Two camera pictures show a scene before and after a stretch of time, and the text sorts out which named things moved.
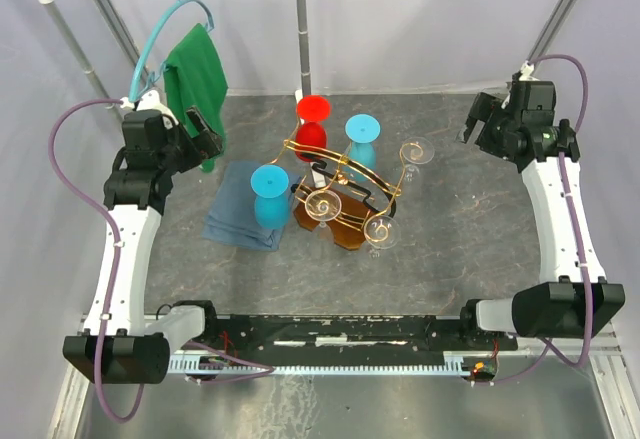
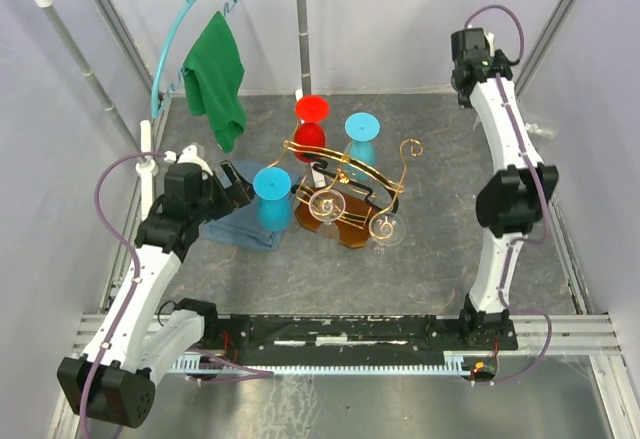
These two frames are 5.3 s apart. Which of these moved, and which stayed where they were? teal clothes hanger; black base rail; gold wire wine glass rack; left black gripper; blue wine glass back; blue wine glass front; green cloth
Moved: teal clothes hanger; green cloth; left black gripper
Stayed: gold wire wine glass rack; blue wine glass front; blue wine glass back; black base rail
